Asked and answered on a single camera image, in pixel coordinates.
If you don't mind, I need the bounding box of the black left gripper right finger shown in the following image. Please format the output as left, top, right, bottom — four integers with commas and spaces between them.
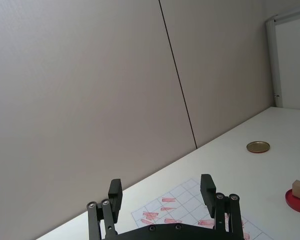
200, 174, 246, 240

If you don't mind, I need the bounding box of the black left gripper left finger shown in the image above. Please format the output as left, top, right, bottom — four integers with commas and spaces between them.
86, 178, 123, 240

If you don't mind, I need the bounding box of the gridded paper with red marks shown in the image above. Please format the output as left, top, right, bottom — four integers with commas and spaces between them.
131, 177, 267, 240

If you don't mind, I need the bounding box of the gold round metal lid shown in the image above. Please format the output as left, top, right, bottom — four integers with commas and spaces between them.
246, 141, 271, 154

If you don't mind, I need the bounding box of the red round plastic lid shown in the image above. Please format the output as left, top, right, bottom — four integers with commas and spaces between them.
284, 189, 300, 215

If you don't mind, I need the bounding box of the white framed board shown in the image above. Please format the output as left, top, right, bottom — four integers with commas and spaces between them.
264, 6, 300, 111

